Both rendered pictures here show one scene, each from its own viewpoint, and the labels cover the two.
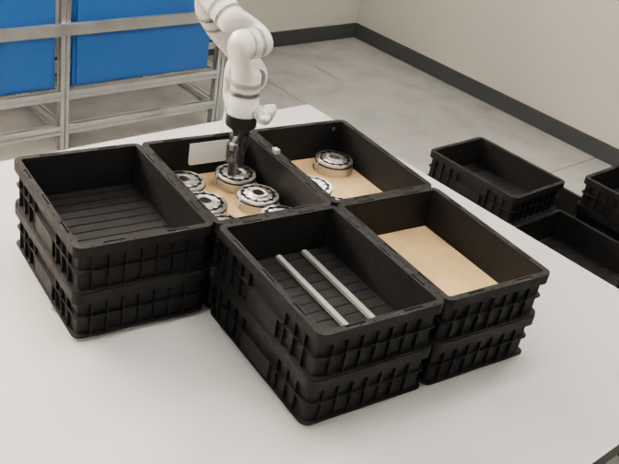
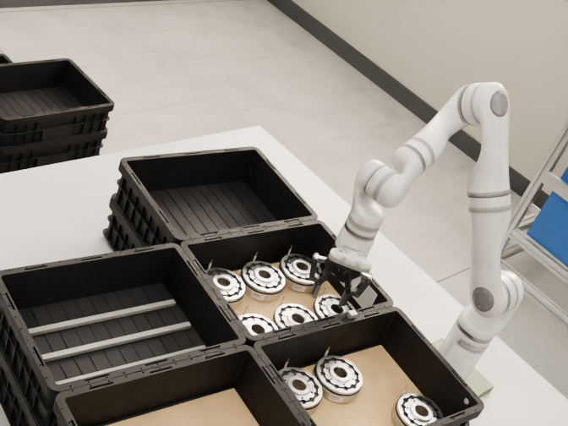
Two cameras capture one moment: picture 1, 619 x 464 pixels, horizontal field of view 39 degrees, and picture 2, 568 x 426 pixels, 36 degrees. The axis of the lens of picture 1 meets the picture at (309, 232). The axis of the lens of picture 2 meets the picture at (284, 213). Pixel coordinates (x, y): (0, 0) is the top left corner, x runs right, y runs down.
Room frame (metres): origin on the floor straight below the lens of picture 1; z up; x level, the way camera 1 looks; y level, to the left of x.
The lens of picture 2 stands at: (1.51, -1.26, 2.06)
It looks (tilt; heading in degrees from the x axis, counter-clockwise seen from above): 34 degrees down; 81
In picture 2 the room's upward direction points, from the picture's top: 22 degrees clockwise
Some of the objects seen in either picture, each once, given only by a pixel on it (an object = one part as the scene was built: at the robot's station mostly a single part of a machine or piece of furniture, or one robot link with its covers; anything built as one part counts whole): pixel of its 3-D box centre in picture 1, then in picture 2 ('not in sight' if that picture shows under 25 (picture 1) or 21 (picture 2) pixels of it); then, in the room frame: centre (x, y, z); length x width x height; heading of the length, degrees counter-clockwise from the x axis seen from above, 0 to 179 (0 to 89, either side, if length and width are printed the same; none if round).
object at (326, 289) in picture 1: (323, 287); (115, 330); (1.48, -0.05, 0.87); 0.40 x 0.30 x 0.11; 38
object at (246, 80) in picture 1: (245, 62); (370, 197); (1.89, 0.21, 1.16); 0.09 x 0.07 x 0.15; 141
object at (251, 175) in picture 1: (236, 173); (335, 310); (1.93, 0.21, 0.86); 0.10 x 0.10 x 0.01
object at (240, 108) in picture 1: (251, 102); (356, 241); (1.90, 0.19, 1.07); 0.11 x 0.09 x 0.06; 83
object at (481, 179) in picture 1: (481, 219); not in sight; (2.87, -0.62, 0.37); 0.40 x 0.30 x 0.45; 46
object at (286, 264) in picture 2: (183, 180); (301, 268); (1.85, 0.32, 0.86); 0.10 x 0.10 x 0.01
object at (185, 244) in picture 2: (233, 176); (287, 277); (1.80, 0.20, 0.92); 0.40 x 0.30 x 0.02; 38
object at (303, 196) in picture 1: (230, 195); (280, 294); (1.80, 0.20, 0.87); 0.40 x 0.30 x 0.11; 38
